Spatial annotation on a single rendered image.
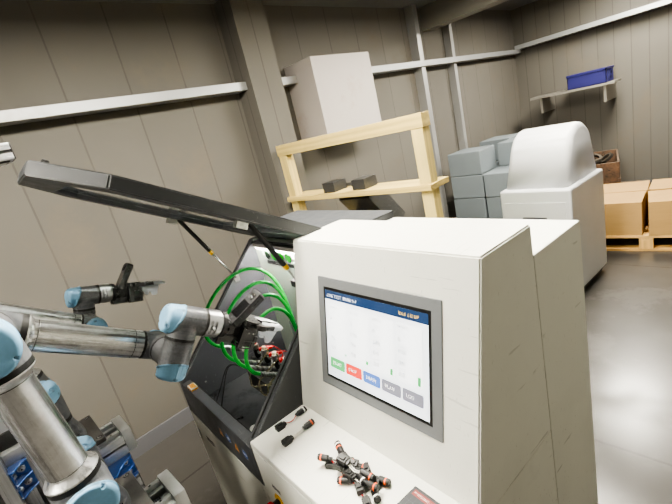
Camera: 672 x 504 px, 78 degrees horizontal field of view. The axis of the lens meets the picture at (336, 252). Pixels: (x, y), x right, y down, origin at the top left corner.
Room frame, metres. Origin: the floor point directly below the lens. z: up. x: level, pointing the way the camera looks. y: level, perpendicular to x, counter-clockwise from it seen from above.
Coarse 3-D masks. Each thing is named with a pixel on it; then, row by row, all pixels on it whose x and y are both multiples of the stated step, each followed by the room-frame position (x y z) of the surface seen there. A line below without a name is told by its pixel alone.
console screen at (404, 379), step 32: (320, 288) 1.21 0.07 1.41; (352, 288) 1.09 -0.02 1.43; (320, 320) 1.20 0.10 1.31; (352, 320) 1.08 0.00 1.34; (384, 320) 0.98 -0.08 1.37; (416, 320) 0.90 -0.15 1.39; (352, 352) 1.07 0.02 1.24; (384, 352) 0.97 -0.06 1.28; (416, 352) 0.89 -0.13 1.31; (352, 384) 1.06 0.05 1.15; (384, 384) 0.96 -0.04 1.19; (416, 384) 0.88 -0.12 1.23; (416, 416) 0.87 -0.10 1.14
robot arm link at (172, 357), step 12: (156, 348) 1.01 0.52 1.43; (168, 348) 0.96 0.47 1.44; (180, 348) 0.96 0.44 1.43; (192, 348) 1.00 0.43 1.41; (156, 360) 0.99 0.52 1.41; (168, 360) 0.95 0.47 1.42; (180, 360) 0.96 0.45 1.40; (156, 372) 0.95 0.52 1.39; (168, 372) 0.94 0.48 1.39; (180, 372) 0.95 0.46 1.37
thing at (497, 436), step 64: (320, 256) 1.22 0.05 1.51; (384, 256) 1.01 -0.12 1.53; (448, 256) 0.85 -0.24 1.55; (512, 256) 0.86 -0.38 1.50; (448, 320) 0.83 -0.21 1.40; (512, 320) 0.85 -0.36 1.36; (320, 384) 1.19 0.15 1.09; (448, 384) 0.81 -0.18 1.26; (512, 384) 0.82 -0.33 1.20; (384, 448) 0.95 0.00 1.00; (448, 448) 0.79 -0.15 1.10; (512, 448) 0.80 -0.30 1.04
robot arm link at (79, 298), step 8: (72, 288) 1.54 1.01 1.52; (80, 288) 1.54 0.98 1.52; (88, 288) 1.56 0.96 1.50; (96, 288) 1.57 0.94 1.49; (64, 296) 1.54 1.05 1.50; (72, 296) 1.51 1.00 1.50; (80, 296) 1.52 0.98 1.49; (88, 296) 1.54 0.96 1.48; (96, 296) 1.56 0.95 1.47; (72, 304) 1.50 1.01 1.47; (80, 304) 1.52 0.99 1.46; (88, 304) 1.53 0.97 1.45
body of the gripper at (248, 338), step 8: (224, 312) 1.08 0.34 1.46; (224, 320) 1.05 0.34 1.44; (248, 320) 1.10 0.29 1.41; (256, 320) 1.12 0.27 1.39; (224, 328) 1.04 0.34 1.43; (232, 328) 1.07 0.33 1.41; (240, 328) 1.09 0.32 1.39; (248, 328) 1.08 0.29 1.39; (224, 336) 1.06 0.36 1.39; (232, 336) 1.07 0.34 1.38; (240, 336) 1.07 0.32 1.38; (248, 336) 1.09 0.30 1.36; (256, 336) 1.10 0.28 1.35; (240, 344) 1.07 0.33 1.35; (248, 344) 1.09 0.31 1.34
